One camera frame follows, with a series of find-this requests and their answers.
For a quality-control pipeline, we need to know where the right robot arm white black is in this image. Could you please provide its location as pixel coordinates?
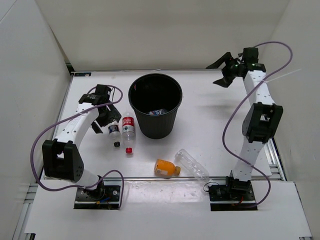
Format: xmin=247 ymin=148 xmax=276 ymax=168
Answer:
xmin=208 ymin=47 xmax=284 ymax=200

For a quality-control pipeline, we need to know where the white zip tie right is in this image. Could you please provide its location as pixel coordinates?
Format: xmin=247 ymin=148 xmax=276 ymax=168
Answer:
xmin=263 ymin=68 xmax=302 ymax=83

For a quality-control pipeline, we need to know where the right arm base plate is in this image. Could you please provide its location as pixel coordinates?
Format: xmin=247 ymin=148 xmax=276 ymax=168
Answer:
xmin=203 ymin=181 xmax=258 ymax=212

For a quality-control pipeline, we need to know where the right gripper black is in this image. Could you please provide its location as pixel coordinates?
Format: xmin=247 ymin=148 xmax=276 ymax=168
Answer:
xmin=206 ymin=52 xmax=242 ymax=88

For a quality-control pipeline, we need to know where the black plastic waste bin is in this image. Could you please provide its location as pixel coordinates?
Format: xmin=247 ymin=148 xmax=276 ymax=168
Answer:
xmin=128 ymin=73 xmax=183 ymax=140

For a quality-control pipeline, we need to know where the clear bottle colourful label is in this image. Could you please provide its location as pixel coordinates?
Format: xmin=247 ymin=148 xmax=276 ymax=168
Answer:
xmin=147 ymin=108 xmax=168 ymax=116

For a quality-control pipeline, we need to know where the clear unlabelled plastic bottle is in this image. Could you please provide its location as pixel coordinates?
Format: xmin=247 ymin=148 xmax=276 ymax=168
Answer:
xmin=174 ymin=148 xmax=210 ymax=183

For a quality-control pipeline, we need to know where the pepsi bottle black cap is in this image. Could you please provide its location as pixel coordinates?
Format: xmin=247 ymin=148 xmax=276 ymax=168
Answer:
xmin=107 ymin=121 xmax=121 ymax=148

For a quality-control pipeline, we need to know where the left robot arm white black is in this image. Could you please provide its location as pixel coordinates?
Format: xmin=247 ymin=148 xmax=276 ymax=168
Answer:
xmin=42 ymin=84 xmax=121 ymax=200

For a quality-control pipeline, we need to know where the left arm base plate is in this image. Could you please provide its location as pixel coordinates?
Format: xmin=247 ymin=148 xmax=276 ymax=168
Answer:
xmin=73 ymin=180 xmax=122 ymax=210

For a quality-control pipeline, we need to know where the red label water bottle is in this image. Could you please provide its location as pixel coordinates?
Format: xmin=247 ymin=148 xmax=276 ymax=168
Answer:
xmin=122 ymin=111 xmax=136 ymax=155

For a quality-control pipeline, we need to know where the orange juice bottle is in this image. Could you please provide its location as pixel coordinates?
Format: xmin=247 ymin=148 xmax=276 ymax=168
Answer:
xmin=154 ymin=159 xmax=181 ymax=177

